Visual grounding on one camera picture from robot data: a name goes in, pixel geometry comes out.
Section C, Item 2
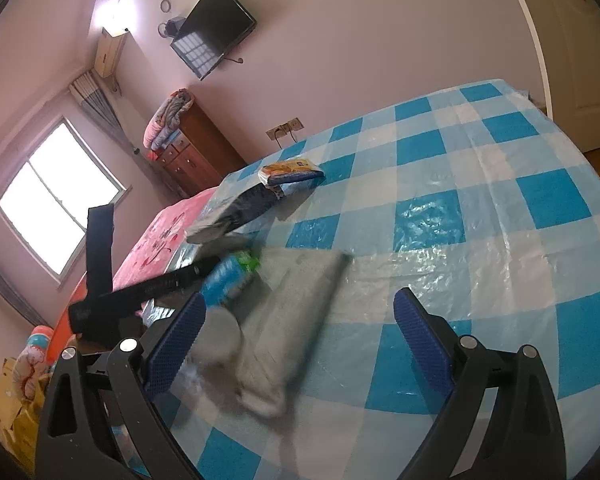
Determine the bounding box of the black wall television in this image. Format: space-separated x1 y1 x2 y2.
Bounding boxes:
170 0 257 81

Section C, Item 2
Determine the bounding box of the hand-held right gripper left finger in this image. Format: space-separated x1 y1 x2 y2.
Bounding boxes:
35 292 208 480

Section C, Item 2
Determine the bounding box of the brown wooden cabinet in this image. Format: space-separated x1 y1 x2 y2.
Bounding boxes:
147 97 247 199

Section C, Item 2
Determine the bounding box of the cream door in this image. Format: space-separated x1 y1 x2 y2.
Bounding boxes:
497 0 600 154

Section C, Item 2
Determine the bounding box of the blue checkered table cover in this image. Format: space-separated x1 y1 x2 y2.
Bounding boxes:
105 79 600 480

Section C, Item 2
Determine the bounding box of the white wall air conditioner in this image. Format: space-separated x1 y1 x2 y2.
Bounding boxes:
93 27 130 79

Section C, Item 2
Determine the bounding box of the red plastic bin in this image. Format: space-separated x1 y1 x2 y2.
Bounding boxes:
54 280 89 347

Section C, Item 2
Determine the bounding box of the window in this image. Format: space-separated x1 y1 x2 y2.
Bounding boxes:
0 116 129 284

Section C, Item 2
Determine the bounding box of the folded floral quilt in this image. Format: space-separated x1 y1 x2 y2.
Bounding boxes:
143 88 194 154

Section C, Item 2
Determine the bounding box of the large grey mailer bag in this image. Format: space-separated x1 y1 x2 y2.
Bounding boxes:
234 246 354 417

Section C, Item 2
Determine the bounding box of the grey curtain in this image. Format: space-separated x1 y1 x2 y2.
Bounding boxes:
69 71 152 172

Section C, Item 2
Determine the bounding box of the pink bundled quilt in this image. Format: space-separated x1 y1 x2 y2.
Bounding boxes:
11 325 57 402

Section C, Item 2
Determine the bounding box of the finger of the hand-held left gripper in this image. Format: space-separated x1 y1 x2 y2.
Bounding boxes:
100 254 222 322
86 204 117 302

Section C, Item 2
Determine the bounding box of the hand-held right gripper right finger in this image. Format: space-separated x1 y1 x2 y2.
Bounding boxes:
392 287 566 480

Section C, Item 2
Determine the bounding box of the white plastic bottle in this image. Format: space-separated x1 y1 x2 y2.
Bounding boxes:
185 251 262 368

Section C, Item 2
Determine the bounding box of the wall socket panel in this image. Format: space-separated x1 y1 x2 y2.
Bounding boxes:
265 116 305 141

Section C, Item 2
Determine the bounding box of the yellow cardboard box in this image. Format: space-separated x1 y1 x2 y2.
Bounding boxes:
0 357 52 472

